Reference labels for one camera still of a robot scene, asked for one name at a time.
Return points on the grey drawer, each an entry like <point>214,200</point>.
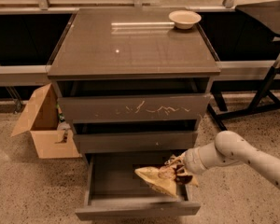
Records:
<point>114,190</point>
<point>107,109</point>
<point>130,142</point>

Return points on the metal rail right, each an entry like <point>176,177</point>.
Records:
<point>243,70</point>

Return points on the grey bottom drawer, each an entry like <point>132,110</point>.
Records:
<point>114,190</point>

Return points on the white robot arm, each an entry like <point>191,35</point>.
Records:
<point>228,148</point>

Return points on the grey drawer cabinet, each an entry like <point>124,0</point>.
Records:
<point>131,52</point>

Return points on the open cardboard box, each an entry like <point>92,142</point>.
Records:
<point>40,119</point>

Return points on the brown chip bag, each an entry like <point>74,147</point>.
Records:
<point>164,179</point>

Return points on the metal rail left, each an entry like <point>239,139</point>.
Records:
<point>24,75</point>

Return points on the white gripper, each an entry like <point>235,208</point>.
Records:
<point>190,160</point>

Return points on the grey middle drawer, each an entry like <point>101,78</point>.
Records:
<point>130,142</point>

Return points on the metal rail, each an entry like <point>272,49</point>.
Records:
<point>243,70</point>
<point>24,75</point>

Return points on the white paper bowl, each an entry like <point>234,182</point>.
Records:
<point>184,19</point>

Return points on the bottle in cardboard box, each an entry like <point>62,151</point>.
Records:
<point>62,124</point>

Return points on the grey top drawer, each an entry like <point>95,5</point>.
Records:
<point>107,109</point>

